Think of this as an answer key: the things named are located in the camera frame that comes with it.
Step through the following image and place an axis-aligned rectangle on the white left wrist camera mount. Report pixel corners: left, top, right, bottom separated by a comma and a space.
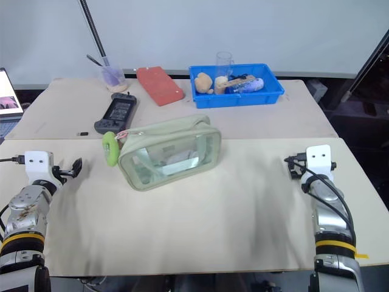
24, 150, 55, 183

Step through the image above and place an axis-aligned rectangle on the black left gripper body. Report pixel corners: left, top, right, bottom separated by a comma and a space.
50, 165, 76, 185

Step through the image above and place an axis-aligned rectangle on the black handheld game controller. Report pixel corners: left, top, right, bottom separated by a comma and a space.
93, 91, 138, 134

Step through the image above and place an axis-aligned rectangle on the black gooseneck pole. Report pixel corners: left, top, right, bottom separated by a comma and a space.
79, 0, 111, 68

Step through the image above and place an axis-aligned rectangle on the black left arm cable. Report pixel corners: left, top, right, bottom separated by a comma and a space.
0, 154, 26, 165

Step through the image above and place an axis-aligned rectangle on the yellow sponge ball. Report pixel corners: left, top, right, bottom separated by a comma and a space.
194, 72, 215, 95

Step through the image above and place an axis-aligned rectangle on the black tripod stand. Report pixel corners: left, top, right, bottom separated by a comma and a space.
340, 27, 389, 104

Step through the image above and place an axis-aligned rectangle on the clear glass beaker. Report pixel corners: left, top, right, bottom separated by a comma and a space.
215, 51, 236, 77

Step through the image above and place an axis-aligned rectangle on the purple cloth in beaker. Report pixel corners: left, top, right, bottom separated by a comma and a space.
102, 67, 123, 86

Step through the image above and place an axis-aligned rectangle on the cream cylindrical toy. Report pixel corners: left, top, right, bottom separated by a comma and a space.
214, 75, 230, 95

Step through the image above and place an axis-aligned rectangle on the grey box on floor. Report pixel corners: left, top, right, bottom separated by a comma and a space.
306, 79, 328, 103

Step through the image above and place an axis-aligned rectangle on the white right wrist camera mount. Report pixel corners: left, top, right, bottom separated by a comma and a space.
305, 145, 332, 178

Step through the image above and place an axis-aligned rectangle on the blue plastic bin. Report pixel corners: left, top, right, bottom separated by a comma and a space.
188, 63, 286, 110

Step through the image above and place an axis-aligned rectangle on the green transparent toiletry pouch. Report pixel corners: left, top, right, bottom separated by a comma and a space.
117, 114, 222, 192

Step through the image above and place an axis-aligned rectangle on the black pen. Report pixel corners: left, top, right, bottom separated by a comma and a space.
86, 54, 105, 68

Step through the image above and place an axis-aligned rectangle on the red brick-shaped block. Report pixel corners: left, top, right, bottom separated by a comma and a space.
136, 66, 186, 107

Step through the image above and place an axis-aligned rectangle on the green ring zipper pull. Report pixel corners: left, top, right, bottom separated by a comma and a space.
102, 131, 120, 168

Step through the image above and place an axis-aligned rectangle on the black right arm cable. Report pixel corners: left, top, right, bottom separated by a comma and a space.
284, 155, 357, 248

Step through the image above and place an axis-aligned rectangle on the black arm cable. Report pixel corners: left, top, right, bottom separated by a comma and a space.
0, 154, 26, 165
284, 155, 357, 248

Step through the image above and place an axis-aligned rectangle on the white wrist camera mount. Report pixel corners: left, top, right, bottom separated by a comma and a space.
305, 145, 332, 178
24, 150, 55, 183

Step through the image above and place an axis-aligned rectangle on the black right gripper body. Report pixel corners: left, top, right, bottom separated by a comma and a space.
287, 161, 308, 181

